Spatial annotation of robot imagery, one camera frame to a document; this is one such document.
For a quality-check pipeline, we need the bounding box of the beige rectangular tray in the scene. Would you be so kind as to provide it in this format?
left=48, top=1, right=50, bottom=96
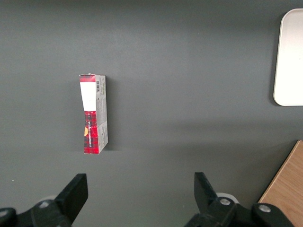
left=273, top=9, right=303, bottom=107

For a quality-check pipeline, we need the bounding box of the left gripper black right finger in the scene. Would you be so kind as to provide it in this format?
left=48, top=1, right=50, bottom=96
left=184, top=172, right=294, bottom=227

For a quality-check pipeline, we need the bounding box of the red tartan cardboard box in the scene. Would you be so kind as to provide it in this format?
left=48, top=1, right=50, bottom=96
left=79, top=73, right=109, bottom=155

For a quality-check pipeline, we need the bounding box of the wooden drawer cabinet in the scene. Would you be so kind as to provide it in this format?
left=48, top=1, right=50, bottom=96
left=258, top=140, right=303, bottom=227

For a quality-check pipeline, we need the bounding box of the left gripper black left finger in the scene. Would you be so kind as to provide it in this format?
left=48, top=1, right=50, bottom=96
left=0, top=173, right=89, bottom=227

